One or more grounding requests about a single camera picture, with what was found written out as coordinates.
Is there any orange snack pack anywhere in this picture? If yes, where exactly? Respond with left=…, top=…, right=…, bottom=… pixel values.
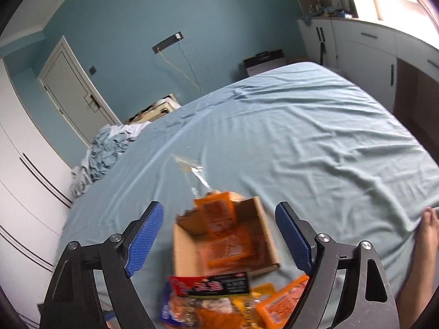
left=193, top=192, right=237, bottom=238

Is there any bedside box clutter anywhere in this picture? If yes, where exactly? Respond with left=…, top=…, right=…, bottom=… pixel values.
left=125, top=93, right=181, bottom=125

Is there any person's right foot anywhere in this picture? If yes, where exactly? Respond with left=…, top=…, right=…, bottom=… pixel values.
left=396, top=207, right=438, bottom=328

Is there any white door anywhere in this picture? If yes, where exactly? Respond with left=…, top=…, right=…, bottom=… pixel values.
left=38, top=37, right=122, bottom=146

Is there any large clear spicy strip bag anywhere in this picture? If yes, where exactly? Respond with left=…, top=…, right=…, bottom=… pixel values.
left=163, top=272, right=251, bottom=328

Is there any black white printer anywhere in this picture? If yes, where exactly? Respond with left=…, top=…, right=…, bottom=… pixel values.
left=243, top=49, right=287, bottom=76

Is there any pink snack pack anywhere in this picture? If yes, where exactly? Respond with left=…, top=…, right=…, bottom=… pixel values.
left=199, top=225, right=253, bottom=269
left=255, top=275, right=309, bottom=329

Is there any brown cardboard box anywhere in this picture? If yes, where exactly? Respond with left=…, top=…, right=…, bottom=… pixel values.
left=173, top=193, right=280, bottom=276

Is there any clear yellow snack bag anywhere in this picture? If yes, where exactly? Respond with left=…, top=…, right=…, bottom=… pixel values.
left=172, top=155, right=213, bottom=198

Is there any white wardrobe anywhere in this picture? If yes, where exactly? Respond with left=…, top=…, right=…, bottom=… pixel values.
left=1, top=65, right=71, bottom=328

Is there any blue white snack bag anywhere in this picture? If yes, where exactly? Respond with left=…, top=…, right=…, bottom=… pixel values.
left=159, top=282, right=181, bottom=327

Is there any black wall power strip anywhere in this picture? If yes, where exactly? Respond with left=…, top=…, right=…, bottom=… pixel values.
left=152, top=32, right=184, bottom=54

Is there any white cabinet with drawers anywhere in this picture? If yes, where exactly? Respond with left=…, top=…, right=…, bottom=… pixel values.
left=298, top=18, right=438, bottom=112

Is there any light blue bed sheet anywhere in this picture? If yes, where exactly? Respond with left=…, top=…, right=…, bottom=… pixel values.
left=58, top=63, right=438, bottom=319

